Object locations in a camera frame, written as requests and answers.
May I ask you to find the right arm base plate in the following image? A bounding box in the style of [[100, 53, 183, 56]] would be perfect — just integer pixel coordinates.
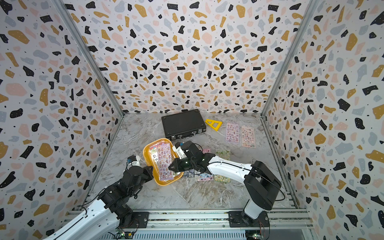
[[228, 211, 270, 228]]

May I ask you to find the pale green sticker sheet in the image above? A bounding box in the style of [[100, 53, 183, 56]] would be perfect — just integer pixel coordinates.
[[149, 144, 159, 167]]

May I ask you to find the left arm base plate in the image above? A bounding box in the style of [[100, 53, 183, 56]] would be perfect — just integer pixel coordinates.
[[119, 212, 150, 229]]

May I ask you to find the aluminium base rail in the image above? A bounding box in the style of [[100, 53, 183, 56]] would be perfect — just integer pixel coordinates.
[[58, 208, 316, 240]]

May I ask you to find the yellow triangle ruler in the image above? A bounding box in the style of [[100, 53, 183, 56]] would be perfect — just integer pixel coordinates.
[[205, 119, 223, 132]]

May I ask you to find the black briefcase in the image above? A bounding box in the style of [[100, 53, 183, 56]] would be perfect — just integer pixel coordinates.
[[161, 109, 207, 141]]

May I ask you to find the yellow storage tray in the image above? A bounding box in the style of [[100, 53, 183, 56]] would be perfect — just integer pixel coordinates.
[[143, 138, 183, 186]]

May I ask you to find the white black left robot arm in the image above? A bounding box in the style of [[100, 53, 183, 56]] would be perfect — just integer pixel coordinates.
[[47, 166, 154, 240]]

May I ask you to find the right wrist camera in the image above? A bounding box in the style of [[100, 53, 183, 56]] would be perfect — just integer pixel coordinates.
[[172, 142, 187, 159]]

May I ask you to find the purple pink sticker sheet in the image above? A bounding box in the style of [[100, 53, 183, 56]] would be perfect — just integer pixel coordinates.
[[158, 143, 174, 181]]

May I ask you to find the pink cat sticker sheet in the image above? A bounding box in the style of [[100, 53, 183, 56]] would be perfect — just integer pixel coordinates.
[[195, 149, 214, 182]]

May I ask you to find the holographic sticker sheet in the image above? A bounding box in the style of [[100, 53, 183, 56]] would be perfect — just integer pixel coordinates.
[[182, 170, 195, 178]]

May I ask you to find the green animal sticker sheet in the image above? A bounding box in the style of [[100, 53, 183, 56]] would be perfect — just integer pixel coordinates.
[[214, 150, 231, 183]]

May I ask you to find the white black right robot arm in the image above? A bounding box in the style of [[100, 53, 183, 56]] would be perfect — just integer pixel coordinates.
[[169, 141, 282, 226]]

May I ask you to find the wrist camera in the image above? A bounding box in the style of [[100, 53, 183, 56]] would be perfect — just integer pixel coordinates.
[[172, 142, 187, 159], [126, 155, 141, 169]]

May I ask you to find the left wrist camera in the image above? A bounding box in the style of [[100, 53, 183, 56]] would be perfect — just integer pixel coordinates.
[[126, 155, 141, 169]]

